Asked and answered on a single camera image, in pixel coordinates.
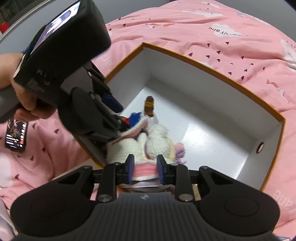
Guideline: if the pink crane print duvet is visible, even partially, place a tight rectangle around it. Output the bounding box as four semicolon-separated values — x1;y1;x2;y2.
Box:
1;1;295;240

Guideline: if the smartphone with lit screen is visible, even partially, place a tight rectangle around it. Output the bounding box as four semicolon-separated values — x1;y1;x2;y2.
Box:
5;118;28;153

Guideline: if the blue yellow plush toy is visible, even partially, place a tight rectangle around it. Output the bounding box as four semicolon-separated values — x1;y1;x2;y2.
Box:
120;95;156;140

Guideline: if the orange cardboard storage box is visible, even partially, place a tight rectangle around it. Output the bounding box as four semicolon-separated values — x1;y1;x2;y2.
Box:
74;42;286;192

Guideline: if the person's left hand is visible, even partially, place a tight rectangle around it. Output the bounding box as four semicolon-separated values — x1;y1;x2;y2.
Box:
1;53;56;122

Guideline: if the white pink crochet bunny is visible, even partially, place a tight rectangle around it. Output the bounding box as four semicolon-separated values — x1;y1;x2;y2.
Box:
106;114;185;182

